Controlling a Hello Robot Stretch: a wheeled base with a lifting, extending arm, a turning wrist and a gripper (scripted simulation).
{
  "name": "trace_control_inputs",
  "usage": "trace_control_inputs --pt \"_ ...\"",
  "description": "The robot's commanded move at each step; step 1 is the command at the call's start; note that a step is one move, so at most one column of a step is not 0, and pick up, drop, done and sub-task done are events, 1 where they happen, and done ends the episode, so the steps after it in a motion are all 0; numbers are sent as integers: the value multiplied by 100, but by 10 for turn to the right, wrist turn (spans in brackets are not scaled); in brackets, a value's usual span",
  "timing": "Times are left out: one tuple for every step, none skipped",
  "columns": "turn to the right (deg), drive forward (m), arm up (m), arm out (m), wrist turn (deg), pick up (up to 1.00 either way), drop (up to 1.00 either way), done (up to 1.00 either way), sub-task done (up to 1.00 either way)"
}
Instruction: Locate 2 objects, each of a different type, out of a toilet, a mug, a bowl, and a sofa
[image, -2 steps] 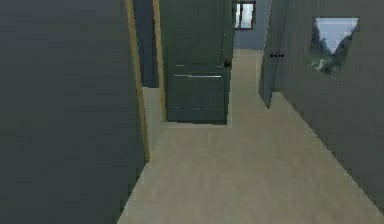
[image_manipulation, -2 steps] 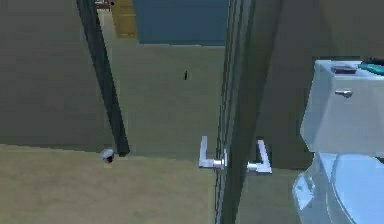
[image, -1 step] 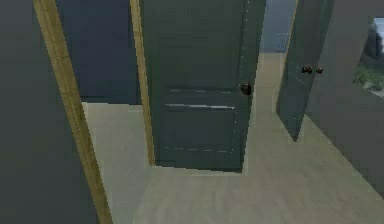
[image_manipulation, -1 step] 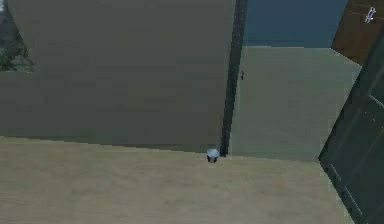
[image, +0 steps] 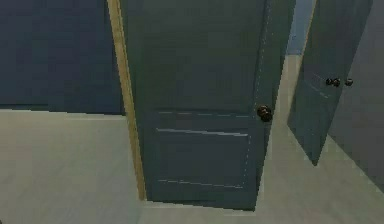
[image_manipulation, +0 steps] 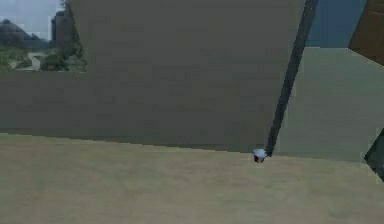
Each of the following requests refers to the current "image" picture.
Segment dark grey panelled room door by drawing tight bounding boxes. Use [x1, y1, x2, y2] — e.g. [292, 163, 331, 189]
[119, 0, 297, 212]

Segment round dark brass door knob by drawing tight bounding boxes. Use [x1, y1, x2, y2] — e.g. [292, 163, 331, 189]
[256, 104, 274, 123]

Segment tan wooden door frame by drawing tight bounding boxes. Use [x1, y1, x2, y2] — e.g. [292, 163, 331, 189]
[106, 0, 148, 202]

